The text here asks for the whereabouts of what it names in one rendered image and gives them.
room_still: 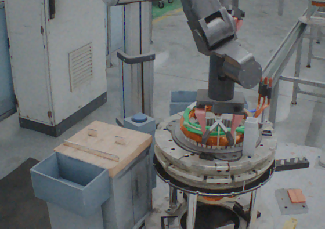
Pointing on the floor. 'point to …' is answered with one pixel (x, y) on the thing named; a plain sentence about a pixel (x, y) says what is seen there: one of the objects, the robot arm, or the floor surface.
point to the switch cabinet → (56, 54)
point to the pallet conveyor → (296, 40)
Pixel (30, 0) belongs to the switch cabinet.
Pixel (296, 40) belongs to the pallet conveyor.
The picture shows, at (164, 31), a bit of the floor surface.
